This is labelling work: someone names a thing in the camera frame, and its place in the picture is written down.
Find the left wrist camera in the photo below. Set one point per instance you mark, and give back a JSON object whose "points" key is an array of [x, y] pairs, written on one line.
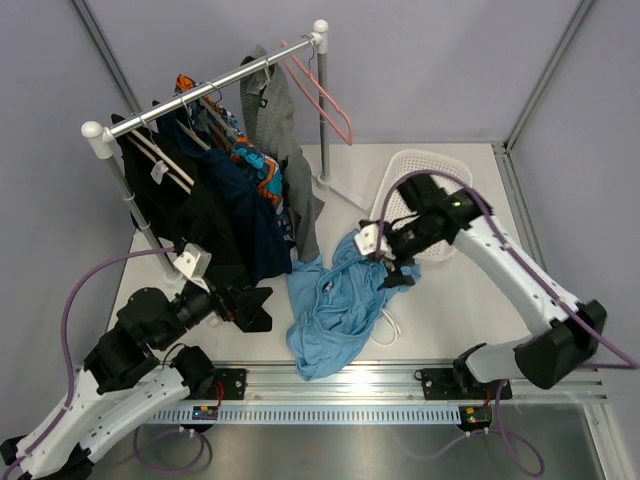
{"points": [[192, 263]]}

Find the silver clothes rack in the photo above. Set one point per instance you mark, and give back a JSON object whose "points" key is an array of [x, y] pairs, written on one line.
{"points": [[101, 138]]}

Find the wooden hanger with patterned shorts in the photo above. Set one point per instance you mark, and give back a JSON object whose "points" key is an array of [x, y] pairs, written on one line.
{"points": [[213, 123]]}

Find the light blue shorts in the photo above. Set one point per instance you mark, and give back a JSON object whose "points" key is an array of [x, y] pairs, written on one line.
{"points": [[335, 309]]}

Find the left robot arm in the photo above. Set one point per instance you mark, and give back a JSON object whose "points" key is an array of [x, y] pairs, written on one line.
{"points": [[136, 369]]}

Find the patterned navy orange shorts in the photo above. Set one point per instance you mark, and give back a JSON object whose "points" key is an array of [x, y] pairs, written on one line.
{"points": [[265, 174]]}

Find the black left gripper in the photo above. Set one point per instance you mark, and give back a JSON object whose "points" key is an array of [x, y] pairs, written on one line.
{"points": [[249, 303]]}

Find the wooden hanger with black garment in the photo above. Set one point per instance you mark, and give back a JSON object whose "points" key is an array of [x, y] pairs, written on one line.
{"points": [[148, 167]]}

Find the navy blue garment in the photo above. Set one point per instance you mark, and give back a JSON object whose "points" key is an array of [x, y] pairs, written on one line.
{"points": [[258, 235]]}

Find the white slotted cable duct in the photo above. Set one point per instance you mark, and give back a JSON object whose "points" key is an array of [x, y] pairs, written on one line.
{"points": [[309, 415]]}

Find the grey knit shorts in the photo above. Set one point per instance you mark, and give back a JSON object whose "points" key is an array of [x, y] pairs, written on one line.
{"points": [[268, 114]]}

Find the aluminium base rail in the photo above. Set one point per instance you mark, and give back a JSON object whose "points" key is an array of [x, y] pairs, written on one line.
{"points": [[387, 383]]}

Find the white perforated basket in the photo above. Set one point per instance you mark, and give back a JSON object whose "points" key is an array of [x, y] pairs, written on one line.
{"points": [[407, 201]]}

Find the pink clothes hanger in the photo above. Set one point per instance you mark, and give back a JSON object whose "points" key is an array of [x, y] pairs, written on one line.
{"points": [[314, 88]]}

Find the black garment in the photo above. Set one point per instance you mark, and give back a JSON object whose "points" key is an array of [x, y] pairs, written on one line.
{"points": [[200, 218]]}

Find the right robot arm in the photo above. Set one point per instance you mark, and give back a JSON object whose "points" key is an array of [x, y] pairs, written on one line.
{"points": [[563, 330]]}

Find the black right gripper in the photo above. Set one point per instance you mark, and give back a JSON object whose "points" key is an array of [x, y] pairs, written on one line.
{"points": [[396, 277]]}

